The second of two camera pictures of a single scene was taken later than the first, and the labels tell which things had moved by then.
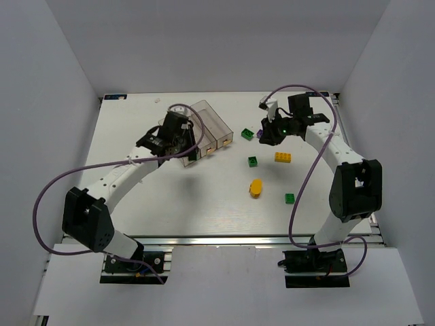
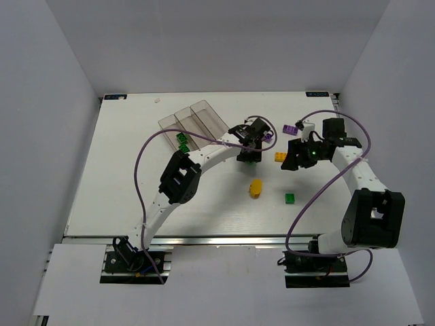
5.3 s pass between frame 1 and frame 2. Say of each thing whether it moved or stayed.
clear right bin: stayed
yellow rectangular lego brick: stayed
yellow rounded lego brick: stayed
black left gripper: moved
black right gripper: moved
